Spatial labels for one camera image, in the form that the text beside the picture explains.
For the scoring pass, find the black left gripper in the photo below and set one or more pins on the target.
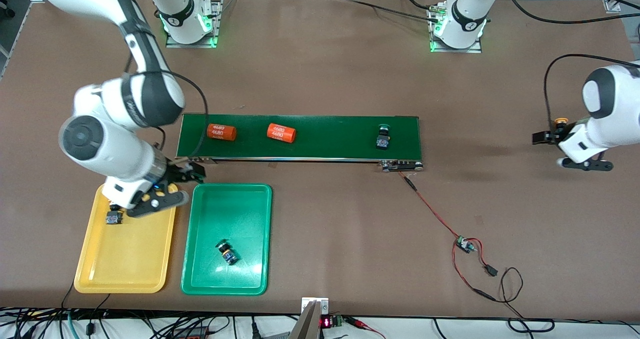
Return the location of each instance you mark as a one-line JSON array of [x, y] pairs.
[[551, 136]]

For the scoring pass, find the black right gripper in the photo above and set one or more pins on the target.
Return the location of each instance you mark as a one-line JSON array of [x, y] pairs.
[[177, 173]]

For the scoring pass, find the green push button switch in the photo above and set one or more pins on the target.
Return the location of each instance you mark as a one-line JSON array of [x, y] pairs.
[[383, 140], [228, 253]]

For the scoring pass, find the yellow push button switch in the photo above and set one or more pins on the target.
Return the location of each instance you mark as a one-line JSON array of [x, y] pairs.
[[561, 121], [114, 219]]

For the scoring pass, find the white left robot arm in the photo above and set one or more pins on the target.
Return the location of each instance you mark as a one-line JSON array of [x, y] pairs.
[[615, 114]]

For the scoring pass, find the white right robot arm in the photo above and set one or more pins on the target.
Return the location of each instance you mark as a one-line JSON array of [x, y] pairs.
[[110, 149]]

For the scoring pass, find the green plastic tray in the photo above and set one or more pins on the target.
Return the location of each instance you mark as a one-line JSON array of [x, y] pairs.
[[220, 209]]

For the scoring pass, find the yellow plastic tray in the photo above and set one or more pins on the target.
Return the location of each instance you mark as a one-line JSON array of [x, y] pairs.
[[125, 254]]

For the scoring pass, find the small speed controller board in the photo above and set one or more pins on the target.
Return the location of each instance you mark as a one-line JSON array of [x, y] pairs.
[[465, 244]]

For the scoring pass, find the green conveyor belt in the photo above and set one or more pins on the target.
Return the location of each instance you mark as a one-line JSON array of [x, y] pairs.
[[325, 139]]

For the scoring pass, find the red digit display module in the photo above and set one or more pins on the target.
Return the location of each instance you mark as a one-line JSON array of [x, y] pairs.
[[327, 322]]

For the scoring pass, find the red clip lead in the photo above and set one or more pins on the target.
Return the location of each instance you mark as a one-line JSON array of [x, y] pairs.
[[362, 323]]

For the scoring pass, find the aluminium frame profile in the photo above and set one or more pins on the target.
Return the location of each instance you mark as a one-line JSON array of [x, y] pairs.
[[612, 5]]

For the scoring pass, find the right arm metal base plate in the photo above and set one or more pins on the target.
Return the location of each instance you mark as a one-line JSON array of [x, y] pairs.
[[217, 14]]

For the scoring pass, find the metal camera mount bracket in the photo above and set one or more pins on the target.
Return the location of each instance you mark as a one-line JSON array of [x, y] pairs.
[[307, 319]]

